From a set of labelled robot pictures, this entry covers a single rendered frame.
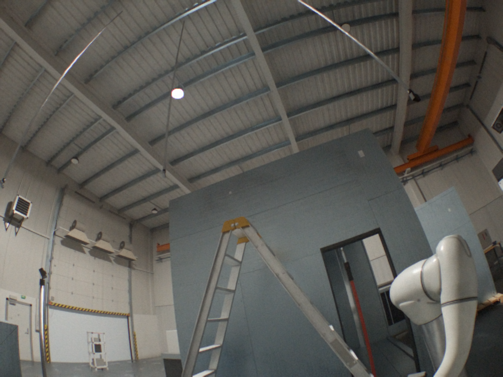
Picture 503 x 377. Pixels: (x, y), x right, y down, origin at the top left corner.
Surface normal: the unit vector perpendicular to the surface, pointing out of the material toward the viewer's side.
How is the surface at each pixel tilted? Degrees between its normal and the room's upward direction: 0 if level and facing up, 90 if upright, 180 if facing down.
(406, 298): 104
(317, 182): 90
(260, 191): 90
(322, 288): 90
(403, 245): 90
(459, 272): 73
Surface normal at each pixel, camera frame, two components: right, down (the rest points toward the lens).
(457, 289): -0.79, -0.35
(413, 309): -0.88, 0.29
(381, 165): -0.35, -0.44
